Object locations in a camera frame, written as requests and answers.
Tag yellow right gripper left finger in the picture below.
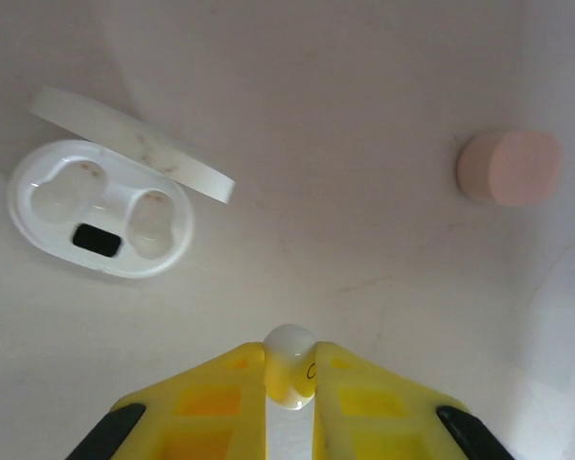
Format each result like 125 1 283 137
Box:
64 340 269 460

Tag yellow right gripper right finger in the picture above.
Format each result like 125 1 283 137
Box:
313 340 517 460

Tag white wireless earbud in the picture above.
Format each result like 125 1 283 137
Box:
262 324 318 412

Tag white earbud charging case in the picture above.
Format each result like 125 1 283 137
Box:
7 84 236 280

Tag pink earbud charging case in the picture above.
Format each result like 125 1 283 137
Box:
456 129 564 208

